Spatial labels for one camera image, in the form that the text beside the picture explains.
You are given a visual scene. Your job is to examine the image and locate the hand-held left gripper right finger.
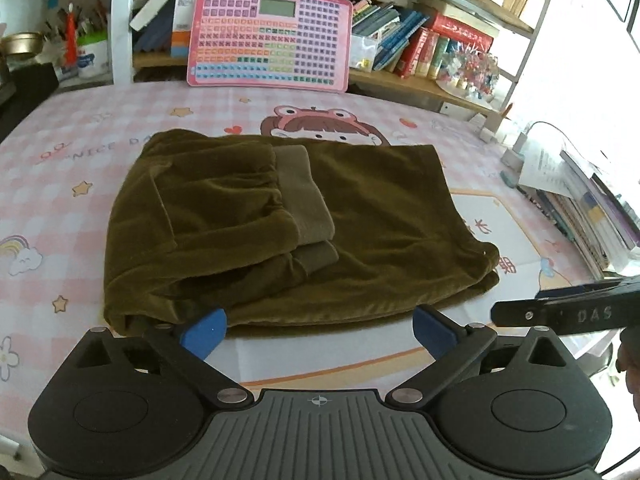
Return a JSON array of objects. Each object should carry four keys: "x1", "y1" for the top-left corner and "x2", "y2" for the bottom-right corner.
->
[{"x1": 385, "y1": 304, "x2": 577, "y2": 407}]

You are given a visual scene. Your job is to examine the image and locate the pink toy keyboard tablet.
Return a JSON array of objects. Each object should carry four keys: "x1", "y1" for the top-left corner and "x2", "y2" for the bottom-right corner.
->
[{"x1": 186, "y1": 0, "x2": 355, "y2": 94}]

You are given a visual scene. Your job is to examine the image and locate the orange and white box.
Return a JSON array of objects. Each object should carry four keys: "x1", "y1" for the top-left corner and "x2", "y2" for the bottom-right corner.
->
[{"x1": 170, "y1": 0, "x2": 200, "y2": 59}]

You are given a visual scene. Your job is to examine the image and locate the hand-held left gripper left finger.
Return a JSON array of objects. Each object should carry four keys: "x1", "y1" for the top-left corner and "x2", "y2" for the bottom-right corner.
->
[{"x1": 75, "y1": 308, "x2": 255, "y2": 409}]

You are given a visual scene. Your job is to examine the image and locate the white bookshelf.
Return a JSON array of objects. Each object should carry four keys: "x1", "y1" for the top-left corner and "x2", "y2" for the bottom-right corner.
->
[{"x1": 0, "y1": 0, "x2": 566, "y2": 117}]

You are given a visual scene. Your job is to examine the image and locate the thick red book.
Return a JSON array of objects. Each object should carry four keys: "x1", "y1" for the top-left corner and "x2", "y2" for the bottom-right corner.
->
[{"x1": 397, "y1": 11, "x2": 495, "y2": 80}]

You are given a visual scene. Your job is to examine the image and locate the stack of books and notebooks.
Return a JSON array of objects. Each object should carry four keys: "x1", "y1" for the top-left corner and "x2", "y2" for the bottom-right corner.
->
[{"x1": 517, "y1": 150, "x2": 640, "y2": 282}]

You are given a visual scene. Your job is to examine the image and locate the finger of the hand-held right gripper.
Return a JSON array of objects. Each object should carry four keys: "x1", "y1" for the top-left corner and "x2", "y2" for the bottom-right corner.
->
[
  {"x1": 492, "y1": 292, "x2": 640, "y2": 336},
  {"x1": 535, "y1": 276, "x2": 640, "y2": 301}
]

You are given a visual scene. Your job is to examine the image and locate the white pen tub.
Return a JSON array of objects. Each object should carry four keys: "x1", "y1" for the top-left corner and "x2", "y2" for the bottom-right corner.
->
[{"x1": 76, "y1": 34, "x2": 110, "y2": 79}]

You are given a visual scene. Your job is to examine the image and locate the white charger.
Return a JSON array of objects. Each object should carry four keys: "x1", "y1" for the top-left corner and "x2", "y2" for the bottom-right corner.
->
[{"x1": 501, "y1": 132, "x2": 532, "y2": 170}]

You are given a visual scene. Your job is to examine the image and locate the white paper sheet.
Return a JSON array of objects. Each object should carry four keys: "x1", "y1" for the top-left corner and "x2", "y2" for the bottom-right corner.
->
[{"x1": 518, "y1": 139, "x2": 573, "y2": 196}]

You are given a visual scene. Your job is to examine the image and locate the olive brown velvet pants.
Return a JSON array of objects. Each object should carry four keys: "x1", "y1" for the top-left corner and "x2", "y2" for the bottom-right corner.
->
[{"x1": 102, "y1": 129, "x2": 501, "y2": 339}]

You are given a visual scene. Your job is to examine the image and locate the black bag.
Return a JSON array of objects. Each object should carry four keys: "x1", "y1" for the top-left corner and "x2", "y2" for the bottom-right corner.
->
[{"x1": 0, "y1": 61, "x2": 60, "y2": 133}]

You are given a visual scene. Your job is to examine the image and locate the gold metal bowl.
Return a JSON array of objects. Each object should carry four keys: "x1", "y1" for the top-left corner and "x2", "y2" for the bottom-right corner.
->
[{"x1": 1, "y1": 32, "x2": 45, "y2": 60}]

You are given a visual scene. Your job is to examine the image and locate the row of shelf books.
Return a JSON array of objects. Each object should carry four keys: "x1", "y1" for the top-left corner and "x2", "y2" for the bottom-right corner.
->
[{"x1": 200, "y1": 0, "x2": 436, "y2": 73}]

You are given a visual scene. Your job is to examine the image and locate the white cable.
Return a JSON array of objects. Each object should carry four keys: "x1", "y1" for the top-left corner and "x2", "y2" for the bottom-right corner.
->
[{"x1": 520, "y1": 120, "x2": 608, "y2": 161}]

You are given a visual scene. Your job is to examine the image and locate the group of small colourful figurines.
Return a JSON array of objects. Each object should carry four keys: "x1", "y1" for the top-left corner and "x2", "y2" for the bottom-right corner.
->
[{"x1": 434, "y1": 42, "x2": 502, "y2": 103}]

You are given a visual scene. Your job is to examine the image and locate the pink checked printed mat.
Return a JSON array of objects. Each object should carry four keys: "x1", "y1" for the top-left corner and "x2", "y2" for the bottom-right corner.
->
[{"x1": 0, "y1": 80, "x2": 621, "y2": 461}]

